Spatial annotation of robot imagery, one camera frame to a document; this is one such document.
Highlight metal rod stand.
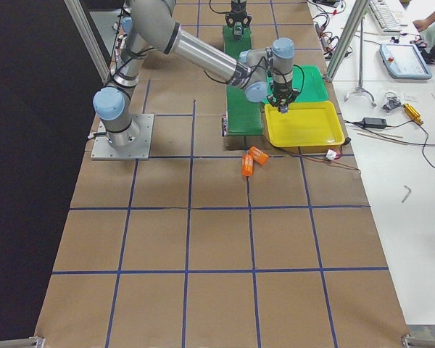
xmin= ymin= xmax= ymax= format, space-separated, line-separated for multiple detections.
xmin=344 ymin=18 xmax=377 ymax=107

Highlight yellow plastic tray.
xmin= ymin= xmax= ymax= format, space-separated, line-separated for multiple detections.
xmin=265 ymin=101 xmax=345 ymax=148

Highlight orange cylinder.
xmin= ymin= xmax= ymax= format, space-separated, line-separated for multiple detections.
xmin=248 ymin=146 xmax=270 ymax=165
xmin=241 ymin=154 xmax=254 ymax=177

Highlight yellow push button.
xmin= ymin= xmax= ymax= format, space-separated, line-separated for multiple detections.
xmin=278 ymin=102 xmax=289 ymax=114

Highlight black power adapter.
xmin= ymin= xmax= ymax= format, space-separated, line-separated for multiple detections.
xmin=362 ymin=117 xmax=388 ymax=129

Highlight green conveyor belt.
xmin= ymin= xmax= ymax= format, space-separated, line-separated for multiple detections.
xmin=222 ymin=25 xmax=263 ymax=136

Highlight gold resistor block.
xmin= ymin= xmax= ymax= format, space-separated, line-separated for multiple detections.
xmin=403 ymin=103 xmax=423 ymax=125

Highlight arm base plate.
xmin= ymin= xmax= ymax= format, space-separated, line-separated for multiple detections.
xmin=91 ymin=113 xmax=154 ymax=160

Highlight aluminium frame post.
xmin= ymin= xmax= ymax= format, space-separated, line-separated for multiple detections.
xmin=324 ymin=0 xmax=369 ymax=82

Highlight white keyboard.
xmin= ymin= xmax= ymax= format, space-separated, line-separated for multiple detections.
xmin=368 ymin=0 xmax=402 ymax=33

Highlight allen key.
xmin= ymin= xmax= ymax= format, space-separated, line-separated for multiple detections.
xmin=401 ymin=185 xmax=412 ymax=203

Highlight teach pendant tablet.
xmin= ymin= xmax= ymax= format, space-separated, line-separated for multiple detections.
xmin=379 ymin=43 xmax=432 ymax=80

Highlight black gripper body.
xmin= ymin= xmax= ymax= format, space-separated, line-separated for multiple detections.
xmin=267 ymin=85 xmax=299 ymax=107
xmin=225 ymin=11 xmax=252 ymax=29

